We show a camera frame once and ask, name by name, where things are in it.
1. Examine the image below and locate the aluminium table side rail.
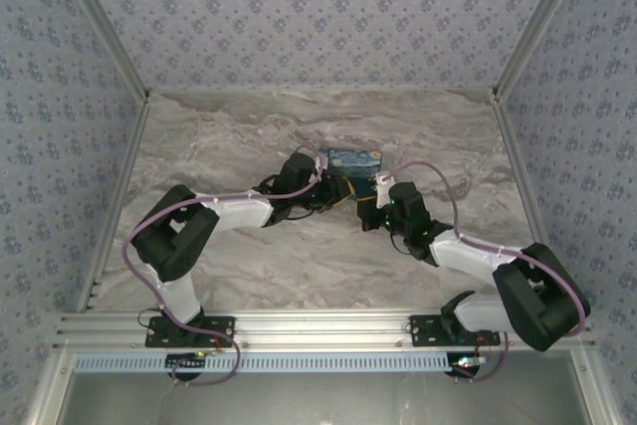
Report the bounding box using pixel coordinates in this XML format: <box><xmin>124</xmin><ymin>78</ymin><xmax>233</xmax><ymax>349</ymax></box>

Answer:
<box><xmin>74</xmin><ymin>94</ymin><xmax>153</xmax><ymax>315</ymax></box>
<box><xmin>492</xmin><ymin>94</ymin><xmax>568</xmax><ymax>312</ymax></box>

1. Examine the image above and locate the aluminium lower frame post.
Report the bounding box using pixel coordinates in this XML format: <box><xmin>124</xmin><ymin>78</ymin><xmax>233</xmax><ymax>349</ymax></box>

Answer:
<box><xmin>24</xmin><ymin>349</ymin><xmax>76</xmax><ymax>425</ymax></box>
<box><xmin>569</xmin><ymin>348</ymin><xmax>616</xmax><ymax>425</ymax></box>

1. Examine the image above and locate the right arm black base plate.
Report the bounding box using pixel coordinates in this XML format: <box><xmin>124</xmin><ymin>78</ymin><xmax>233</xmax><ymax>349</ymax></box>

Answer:
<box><xmin>408</xmin><ymin>315</ymin><xmax>502</xmax><ymax>348</ymax></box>

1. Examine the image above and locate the aluminium mounting rail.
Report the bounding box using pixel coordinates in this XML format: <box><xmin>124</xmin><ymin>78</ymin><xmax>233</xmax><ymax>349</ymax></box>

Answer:
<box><xmin>52</xmin><ymin>310</ymin><xmax>596</xmax><ymax>350</ymax></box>

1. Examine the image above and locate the white slotted cable duct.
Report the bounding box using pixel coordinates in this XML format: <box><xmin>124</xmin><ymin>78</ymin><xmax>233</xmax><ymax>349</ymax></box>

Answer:
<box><xmin>73</xmin><ymin>350</ymin><xmax>452</xmax><ymax>374</ymax></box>

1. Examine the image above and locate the starry night painted box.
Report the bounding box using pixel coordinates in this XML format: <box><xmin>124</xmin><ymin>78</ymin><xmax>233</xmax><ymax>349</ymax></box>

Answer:
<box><xmin>318</xmin><ymin>146</ymin><xmax>384</xmax><ymax>200</ymax></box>

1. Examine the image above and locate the black adapter board green light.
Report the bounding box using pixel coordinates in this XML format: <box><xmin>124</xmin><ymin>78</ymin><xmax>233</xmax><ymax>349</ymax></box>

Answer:
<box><xmin>450</xmin><ymin>352</ymin><xmax>487</xmax><ymax>371</ymax></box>

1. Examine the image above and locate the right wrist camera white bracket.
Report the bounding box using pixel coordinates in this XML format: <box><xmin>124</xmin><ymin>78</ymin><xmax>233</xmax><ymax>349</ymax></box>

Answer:
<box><xmin>375</xmin><ymin>171</ymin><xmax>397</xmax><ymax>210</ymax></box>

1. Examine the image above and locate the aluminium corner post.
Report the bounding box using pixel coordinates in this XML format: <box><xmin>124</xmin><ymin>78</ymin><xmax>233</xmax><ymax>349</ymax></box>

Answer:
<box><xmin>490</xmin><ymin>0</ymin><xmax>593</xmax><ymax>103</ymax></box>
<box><xmin>49</xmin><ymin>0</ymin><xmax>152</xmax><ymax>103</ymax></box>

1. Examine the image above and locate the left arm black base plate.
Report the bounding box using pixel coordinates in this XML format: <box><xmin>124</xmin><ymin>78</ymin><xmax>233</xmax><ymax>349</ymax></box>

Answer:
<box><xmin>144</xmin><ymin>316</ymin><xmax>236</xmax><ymax>348</ymax></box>

